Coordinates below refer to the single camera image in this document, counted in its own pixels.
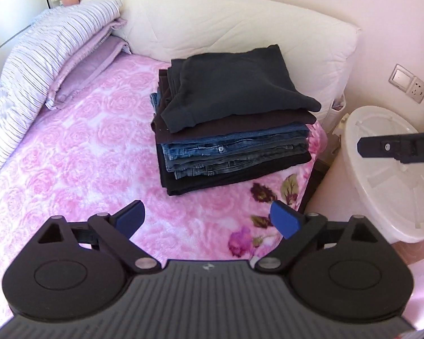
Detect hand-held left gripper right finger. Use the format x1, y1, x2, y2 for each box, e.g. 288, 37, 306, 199
254, 201, 379, 274

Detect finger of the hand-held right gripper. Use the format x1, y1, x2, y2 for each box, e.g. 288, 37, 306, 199
357, 135, 403, 160

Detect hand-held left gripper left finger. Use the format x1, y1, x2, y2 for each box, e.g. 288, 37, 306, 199
37, 200, 161, 274

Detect dark grey sweatshirt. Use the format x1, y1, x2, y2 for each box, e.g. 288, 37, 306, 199
161, 44, 322, 134

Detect white round bin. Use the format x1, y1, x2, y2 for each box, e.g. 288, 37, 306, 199
333, 106, 424, 244

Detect pink floral blanket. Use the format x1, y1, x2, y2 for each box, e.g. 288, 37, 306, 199
0, 53, 327, 311

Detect folded blue jeans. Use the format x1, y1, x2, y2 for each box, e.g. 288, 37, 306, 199
150, 92, 311, 181

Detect folded dark brown garment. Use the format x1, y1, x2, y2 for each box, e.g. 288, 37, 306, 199
151, 67, 318, 145

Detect purple pillow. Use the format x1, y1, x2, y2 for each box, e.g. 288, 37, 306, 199
45, 18, 132, 111

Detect striped lilac quilt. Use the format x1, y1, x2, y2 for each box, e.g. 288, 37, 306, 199
0, 0, 128, 185

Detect white padded headboard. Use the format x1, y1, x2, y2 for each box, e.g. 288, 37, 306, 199
81, 0, 362, 114

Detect white wardrobe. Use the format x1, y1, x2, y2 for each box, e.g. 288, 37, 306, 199
0, 0, 54, 94

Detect white wall socket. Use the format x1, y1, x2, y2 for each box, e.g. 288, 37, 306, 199
406, 79, 424, 104

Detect white wall switch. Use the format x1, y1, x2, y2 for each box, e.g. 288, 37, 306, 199
388, 64, 416, 92

